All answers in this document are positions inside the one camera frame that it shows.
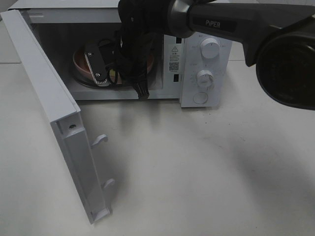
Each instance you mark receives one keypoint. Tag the lower white timer knob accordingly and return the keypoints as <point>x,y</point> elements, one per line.
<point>204,78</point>

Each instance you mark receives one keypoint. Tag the white microwave oven body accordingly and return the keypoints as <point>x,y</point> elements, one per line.
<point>63,26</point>

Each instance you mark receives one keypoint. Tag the toast sandwich with cheese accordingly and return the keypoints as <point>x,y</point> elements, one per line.
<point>112,73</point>

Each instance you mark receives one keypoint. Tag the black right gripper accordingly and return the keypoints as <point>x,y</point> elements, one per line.
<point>128,56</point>

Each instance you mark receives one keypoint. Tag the upper white power knob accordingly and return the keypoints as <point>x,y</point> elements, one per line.
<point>210,48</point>

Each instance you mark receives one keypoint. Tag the pink round plate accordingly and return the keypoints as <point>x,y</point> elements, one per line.
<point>81,65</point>

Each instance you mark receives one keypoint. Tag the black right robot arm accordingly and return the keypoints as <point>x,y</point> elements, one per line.
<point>279,39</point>

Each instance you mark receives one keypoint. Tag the white microwave door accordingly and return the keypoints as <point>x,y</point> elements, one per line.
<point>64,116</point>

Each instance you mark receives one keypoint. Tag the round white door button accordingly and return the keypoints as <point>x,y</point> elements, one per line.
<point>200,98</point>

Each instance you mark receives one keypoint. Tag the glass microwave turntable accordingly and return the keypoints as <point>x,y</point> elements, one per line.
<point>90,84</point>

